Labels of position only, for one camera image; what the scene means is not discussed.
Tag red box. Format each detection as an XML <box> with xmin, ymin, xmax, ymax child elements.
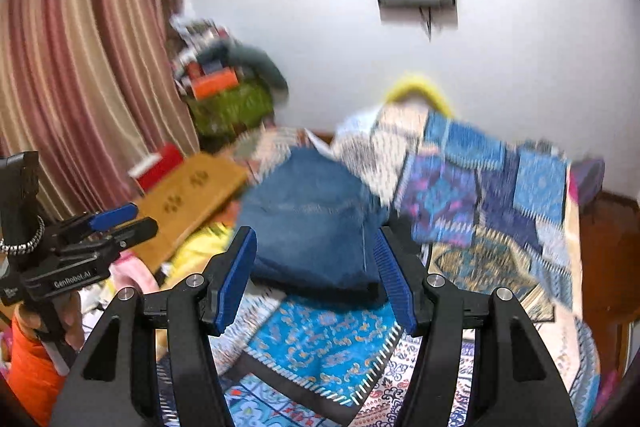
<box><xmin>130</xmin><ymin>143</ymin><xmax>183</xmax><ymax>194</ymax></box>

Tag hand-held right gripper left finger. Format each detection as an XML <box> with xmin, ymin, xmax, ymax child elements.
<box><xmin>50</xmin><ymin>227</ymin><xmax>258</xmax><ymax>427</ymax></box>

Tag green bag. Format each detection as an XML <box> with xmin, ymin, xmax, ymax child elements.
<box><xmin>186</xmin><ymin>82</ymin><xmax>275</xmax><ymax>140</ymax></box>

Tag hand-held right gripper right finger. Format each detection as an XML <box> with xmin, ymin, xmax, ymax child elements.
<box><xmin>372</xmin><ymin>227</ymin><xmax>576</xmax><ymax>427</ymax></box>

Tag orange box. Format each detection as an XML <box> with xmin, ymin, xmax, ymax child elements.
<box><xmin>190</xmin><ymin>69</ymin><xmax>240</xmax><ymax>102</ymax></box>

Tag person's left hand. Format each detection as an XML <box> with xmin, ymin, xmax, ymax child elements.
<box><xmin>12</xmin><ymin>292</ymin><xmax>86</xmax><ymax>355</ymax></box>

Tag pink cloth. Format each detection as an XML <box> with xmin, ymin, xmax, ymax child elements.
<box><xmin>107</xmin><ymin>252</ymin><xmax>156</xmax><ymax>293</ymax></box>

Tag blue patchwork quilt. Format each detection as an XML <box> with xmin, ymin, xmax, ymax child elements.
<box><xmin>155</xmin><ymin>104</ymin><xmax>601</xmax><ymax>427</ymax></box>

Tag blue denim jeans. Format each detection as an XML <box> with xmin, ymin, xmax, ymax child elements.
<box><xmin>239</xmin><ymin>147</ymin><xmax>388</xmax><ymax>303</ymax></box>

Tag pile of small clutter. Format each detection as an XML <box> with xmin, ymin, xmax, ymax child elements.
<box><xmin>167</xmin><ymin>14</ymin><xmax>241</xmax><ymax>98</ymax></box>

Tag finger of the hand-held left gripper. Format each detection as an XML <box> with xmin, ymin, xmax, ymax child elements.
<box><xmin>55</xmin><ymin>217</ymin><xmax>160</xmax><ymax>258</ymax></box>
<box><xmin>50</xmin><ymin>203</ymin><xmax>140</xmax><ymax>243</ymax></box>

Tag pink beige striped curtain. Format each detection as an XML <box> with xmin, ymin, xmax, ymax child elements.
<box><xmin>0</xmin><ymin>0</ymin><xmax>201</xmax><ymax>228</ymax></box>

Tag grey-green cloth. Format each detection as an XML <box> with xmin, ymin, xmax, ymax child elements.
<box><xmin>197</xmin><ymin>42</ymin><xmax>291</xmax><ymax>100</ymax></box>

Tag yellow cloth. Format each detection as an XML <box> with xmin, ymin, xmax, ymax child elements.
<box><xmin>165</xmin><ymin>222</ymin><xmax>236</xmax><ymax>280</ymax></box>

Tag dark purple-grey bag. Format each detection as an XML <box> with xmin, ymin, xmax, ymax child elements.
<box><xmin>570</xmin><ymin>157</ymin><xmax>606</xmax><ymax>202</ymax></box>

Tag silver chain bracelet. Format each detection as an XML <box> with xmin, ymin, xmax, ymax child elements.
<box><xmin>0</xmin><ymin>216</ymin><xmax>47</xmax><ymax>255</ymax></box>

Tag yellow ring cushion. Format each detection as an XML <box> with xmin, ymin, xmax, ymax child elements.
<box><xmin>384</xmin><ymin>74</ymin><xmax>453</xmax><ymax>115</ymax></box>

